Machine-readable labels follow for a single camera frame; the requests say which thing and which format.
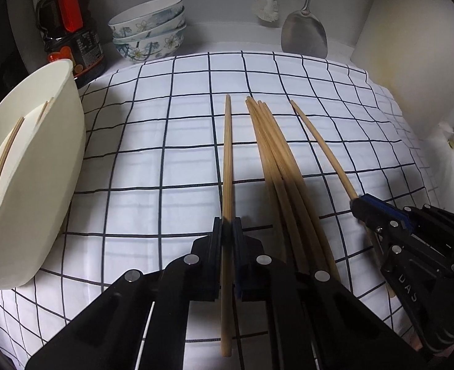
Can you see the metal spatula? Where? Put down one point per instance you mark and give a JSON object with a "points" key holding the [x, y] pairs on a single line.
{"points": [[304, 34]]}

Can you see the slim wooden chopstick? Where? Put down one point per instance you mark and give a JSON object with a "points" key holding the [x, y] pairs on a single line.
{"points": [[227, 162], [323, 146]]}

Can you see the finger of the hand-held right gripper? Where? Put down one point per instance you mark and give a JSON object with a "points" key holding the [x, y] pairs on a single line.
{"points": [[377, 225], [384, 210]]}

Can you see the dark soy sauce bottle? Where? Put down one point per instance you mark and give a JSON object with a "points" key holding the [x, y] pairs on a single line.
{"points": [[69, 42]]}

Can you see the white black checked cloth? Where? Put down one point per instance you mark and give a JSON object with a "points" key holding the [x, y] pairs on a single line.
{"points": [[153, 169]]}

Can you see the row of wooden chopsticks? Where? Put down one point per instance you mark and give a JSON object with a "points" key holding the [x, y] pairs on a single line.
{"points": [[4, 165]]}

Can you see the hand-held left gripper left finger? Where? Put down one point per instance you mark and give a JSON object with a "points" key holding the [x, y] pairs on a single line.
{"points": [[216, 246]]}

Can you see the white cutting board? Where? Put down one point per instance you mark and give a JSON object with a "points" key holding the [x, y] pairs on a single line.
{"points": [[411, 46]]}

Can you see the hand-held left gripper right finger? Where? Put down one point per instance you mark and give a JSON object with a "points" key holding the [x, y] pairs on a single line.
{"points": [[239, 262]]}

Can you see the white round tray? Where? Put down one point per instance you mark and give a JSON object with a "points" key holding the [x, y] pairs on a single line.
{"points": [[57, 169]]}

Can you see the floral ceramic bowl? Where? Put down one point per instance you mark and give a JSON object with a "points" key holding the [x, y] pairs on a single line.
{"points": [[146, 15], [165, 32], [149, 52]]}

